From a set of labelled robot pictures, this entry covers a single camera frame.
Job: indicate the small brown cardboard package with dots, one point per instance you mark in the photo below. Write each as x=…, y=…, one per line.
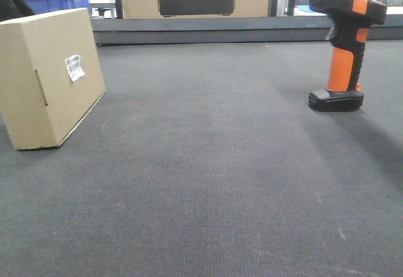
x=40, y=105

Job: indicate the orange black barcode scanner gun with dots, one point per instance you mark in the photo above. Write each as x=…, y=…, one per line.
x=352, y=20

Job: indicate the white barcode label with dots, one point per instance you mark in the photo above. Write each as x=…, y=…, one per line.
x=74, y=69

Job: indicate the blue plastic crate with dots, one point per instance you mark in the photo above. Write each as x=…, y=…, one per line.
x=45, y=6

